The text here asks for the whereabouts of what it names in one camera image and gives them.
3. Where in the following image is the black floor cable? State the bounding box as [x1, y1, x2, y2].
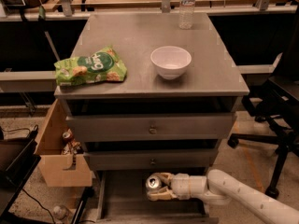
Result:
[21, 188, 58, 224]

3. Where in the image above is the grey drawer cabinet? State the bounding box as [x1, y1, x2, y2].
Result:
[55, 13, 249, 172]

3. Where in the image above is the grey drawer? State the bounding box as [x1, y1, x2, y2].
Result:
[98, 170, 219, 224]
[66, 113, 236, 143]
[84, 148, 218, 171]

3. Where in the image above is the black cart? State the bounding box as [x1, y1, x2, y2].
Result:
[0, 125, 40, 224]

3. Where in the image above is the top grey drawer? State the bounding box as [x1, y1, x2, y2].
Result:
[66, 113, 236, 143]

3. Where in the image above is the cardboard box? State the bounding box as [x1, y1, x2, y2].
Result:
[36, 100, 93, 187]

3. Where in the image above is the white bowl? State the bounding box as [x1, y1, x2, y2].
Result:
[150, 46, 192, 80]

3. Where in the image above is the red can in box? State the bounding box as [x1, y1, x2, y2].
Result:
[62, 132, 74, 143]

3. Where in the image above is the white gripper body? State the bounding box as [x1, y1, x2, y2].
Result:
[171, 174, 191, 200]

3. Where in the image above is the black office chair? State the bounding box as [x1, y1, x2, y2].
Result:
[227, 3, 299, 202]

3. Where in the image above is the middle grey drawer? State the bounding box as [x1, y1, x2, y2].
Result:
[84, 148, 218, 171]

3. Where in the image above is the plastic bottle on floor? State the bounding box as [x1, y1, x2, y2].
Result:
[53, 205, 72, 224]

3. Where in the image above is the green snack chip bag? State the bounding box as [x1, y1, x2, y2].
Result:
[54, 46, 127, 86]

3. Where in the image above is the clear plastic water bottle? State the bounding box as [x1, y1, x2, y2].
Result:
[178, 0, 196, 29]

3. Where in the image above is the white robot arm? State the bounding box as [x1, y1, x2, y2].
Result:
[146, 169, 299, 224]

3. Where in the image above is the bottom grey drawer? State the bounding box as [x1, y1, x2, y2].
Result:
[98, 170, 219, 224]

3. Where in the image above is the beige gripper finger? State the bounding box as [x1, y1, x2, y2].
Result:
[147, 187, 178, 202]
[153, 173, 174, 187]

